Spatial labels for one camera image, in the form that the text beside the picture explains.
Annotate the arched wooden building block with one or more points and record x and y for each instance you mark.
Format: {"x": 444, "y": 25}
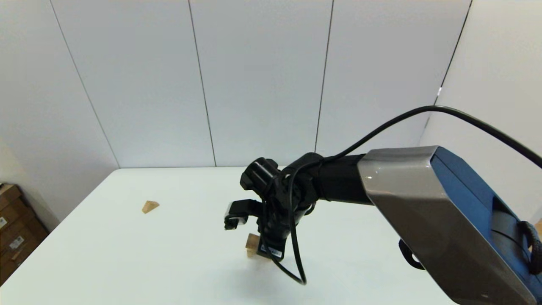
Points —
{"x": 252, "y": 253}

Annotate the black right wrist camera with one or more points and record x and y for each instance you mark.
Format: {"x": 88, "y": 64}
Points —
{"x": 239, "y": 212}

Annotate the triangular wooden building block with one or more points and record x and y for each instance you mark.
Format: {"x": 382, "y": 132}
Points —
{"x": 150, "y": 206}

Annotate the brown cardboard box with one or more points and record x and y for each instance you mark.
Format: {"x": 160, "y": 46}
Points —
{"x": 25, "y": 250}
{"x": 8, "y": 195}
{"x": 19, "y": 218}

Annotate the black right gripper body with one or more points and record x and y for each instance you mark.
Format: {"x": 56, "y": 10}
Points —
{"x": 275, "y": 231}

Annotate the rectangular wooden building block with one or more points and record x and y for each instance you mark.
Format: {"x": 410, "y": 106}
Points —
{"x": 253, "y": 239}

